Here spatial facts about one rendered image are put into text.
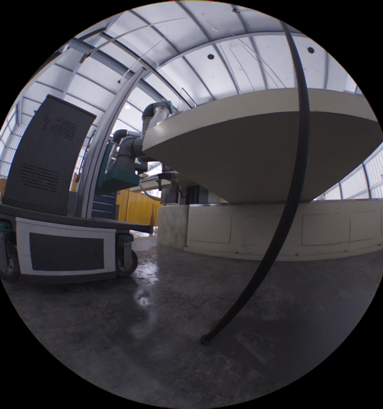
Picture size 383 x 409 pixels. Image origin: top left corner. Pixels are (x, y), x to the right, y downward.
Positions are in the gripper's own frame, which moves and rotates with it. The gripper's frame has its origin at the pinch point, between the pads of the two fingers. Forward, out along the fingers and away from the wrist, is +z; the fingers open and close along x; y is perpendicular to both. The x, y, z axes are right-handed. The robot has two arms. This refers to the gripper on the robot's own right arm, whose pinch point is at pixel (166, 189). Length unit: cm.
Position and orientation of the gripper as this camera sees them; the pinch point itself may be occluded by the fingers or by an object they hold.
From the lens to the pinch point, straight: 107.2
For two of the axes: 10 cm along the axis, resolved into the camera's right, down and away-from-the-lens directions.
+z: 0.0, 9.6, 2.7
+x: 9.0, 1.2, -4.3
